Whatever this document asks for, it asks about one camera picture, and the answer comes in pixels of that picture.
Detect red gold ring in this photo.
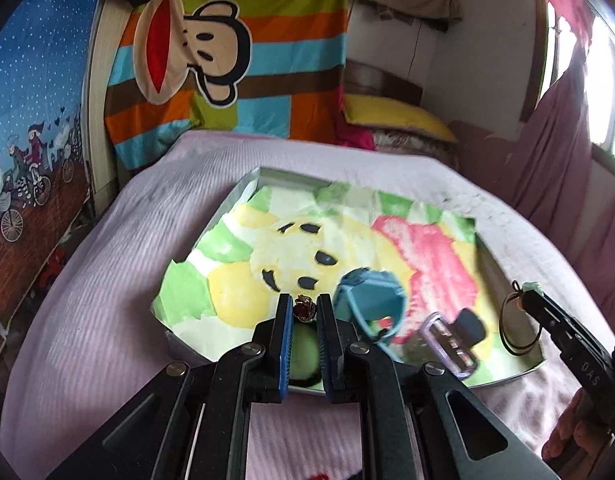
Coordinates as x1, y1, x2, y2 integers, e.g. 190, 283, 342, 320
292, 294, 319, 323

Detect colourful cartoon paper lining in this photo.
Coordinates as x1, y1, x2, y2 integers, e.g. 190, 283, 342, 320
150, 181, 545, 391

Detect wooden cabinet panel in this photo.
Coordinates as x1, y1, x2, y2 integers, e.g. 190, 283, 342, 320
81, 0, 133, 217

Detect blue fabric wardrobe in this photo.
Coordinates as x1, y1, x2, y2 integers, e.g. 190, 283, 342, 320
0, 0, 98, 325

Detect window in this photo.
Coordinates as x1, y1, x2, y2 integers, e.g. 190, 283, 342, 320
519, 0, 615, 177

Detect light blue smart watch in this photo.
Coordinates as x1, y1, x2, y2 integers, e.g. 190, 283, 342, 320
332, 268, 407, 344

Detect person's right hand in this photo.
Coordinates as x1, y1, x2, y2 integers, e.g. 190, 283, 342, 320
542, 389, 610, 460

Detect shallow grey tray box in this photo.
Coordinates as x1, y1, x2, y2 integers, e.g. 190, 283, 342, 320
150, 164, 547, 397

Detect beige hair claw clip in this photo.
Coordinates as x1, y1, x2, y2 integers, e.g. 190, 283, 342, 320
417, 309, 487, 379

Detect yellow pillow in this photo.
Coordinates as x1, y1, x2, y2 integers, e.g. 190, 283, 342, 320
343, 94, 458, 143

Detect floral patterned pillow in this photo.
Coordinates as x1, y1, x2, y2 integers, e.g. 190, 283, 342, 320
373, 129, 459, 171

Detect pink floral bed sheet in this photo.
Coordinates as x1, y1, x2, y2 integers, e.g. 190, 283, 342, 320
0, 131, 615, 479

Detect dark wooden headboard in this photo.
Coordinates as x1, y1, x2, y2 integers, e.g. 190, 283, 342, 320
343, 60, 423, 106

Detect pink curtain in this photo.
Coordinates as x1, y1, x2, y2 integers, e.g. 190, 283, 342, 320
451, 0, 615, 336

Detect brown cord hair band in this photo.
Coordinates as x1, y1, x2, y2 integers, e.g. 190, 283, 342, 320
498, 281, 544, 361

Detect striped monkey cartoon blanket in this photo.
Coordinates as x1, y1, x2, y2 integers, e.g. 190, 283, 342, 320
104, 0, 350, 170

